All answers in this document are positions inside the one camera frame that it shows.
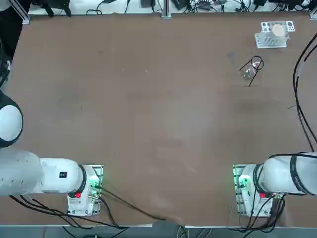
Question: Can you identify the white test tube rack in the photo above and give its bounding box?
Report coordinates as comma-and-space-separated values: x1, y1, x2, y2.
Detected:
254, 21, 296, 49

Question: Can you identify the black base cable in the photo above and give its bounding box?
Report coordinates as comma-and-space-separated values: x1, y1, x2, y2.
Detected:
8, 194, 129, 229
98, 187, 166, 221
226, 193, 286, 234

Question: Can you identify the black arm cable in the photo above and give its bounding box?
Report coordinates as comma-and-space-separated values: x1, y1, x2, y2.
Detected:
293, 32, 317, 153

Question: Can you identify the aluminium frame profile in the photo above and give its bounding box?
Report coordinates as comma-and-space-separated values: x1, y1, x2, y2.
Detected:
9, 0, 30, 25

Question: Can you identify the black wire tripod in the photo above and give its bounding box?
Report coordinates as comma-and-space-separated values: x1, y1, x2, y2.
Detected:
239, 56, 264, 87

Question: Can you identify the black cable with white tag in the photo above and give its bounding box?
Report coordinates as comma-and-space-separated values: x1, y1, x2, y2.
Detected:
296, 44, 317, 144

